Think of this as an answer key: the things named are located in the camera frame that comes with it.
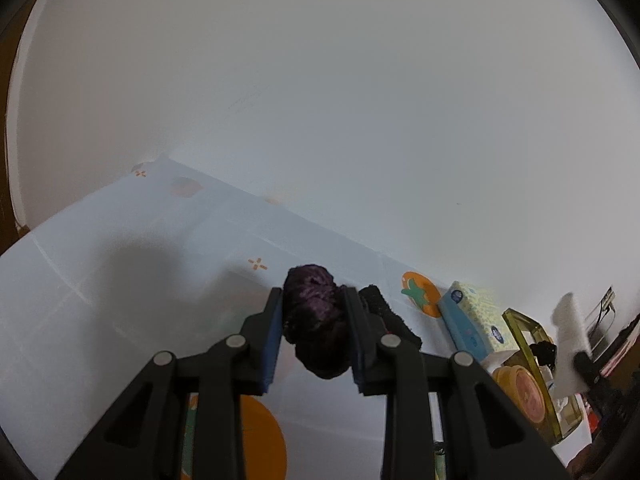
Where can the persimmon print tablecloth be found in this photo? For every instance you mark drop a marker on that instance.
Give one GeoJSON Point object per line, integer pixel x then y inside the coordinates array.
{"type": "Point", "coordinates": [125, 310]}

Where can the black fuzzy cloth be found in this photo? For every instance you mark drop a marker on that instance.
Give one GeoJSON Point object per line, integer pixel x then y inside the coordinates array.
{"type": "Point", "coordinates": [390, 317]}

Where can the white waffle towel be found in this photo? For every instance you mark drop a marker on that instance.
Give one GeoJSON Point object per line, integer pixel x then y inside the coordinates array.
{"type": "Point", "coordinates": [567, 330]}

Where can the gold tin box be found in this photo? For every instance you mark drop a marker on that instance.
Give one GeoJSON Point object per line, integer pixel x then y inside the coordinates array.
{"type": "Point", "coordinates": [520, 325]}

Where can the small black cloth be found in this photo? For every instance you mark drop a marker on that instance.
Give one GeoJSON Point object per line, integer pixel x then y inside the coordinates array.
{"type": "Point", "coordinates": [545, 352]}

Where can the yellow blue tissue pack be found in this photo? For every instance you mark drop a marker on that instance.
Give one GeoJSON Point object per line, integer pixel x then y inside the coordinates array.
{"type": "Point", "coordinates": [480, 320]}

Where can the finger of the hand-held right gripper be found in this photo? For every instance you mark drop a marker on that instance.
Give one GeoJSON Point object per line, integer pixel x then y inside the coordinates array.
{"type": "Point", "coordinates": [587, 365]}

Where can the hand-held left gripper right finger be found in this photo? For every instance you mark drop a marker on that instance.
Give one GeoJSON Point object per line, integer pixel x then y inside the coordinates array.
{"type": "Point", "coordinates": [356, 340]}

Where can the yellow round container pink lid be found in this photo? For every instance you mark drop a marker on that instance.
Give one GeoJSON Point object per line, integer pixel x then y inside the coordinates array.
{"type": "Point", "coordinates": [520, 385]}

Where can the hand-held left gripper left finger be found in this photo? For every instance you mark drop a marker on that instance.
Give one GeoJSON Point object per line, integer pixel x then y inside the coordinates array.
{"type": "Point", "coordinates": [272, 340]}

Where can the wooden door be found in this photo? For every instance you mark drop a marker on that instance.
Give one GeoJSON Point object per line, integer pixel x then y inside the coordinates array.
{"type": "Point", "coordinates": [6, 185]}

